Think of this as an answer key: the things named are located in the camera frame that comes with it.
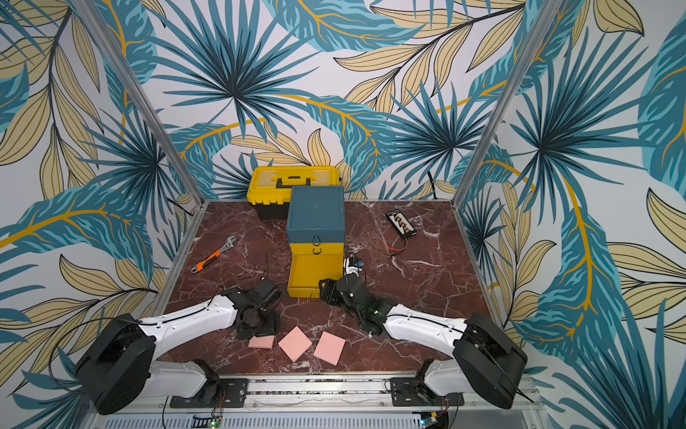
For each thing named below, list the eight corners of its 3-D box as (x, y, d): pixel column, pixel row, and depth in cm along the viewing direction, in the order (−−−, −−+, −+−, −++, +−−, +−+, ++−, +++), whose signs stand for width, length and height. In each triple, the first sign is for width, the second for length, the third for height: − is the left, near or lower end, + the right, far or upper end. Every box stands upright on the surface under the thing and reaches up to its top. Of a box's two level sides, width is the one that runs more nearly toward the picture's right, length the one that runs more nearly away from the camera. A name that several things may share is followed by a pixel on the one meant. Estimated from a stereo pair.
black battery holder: (404, 239, 110) (405, 236, 108) (386, 216, 118) (386, 212, 116) (416, 234, 112) (417, 231, 110) (397, 211, 120) (398, 208, 118)
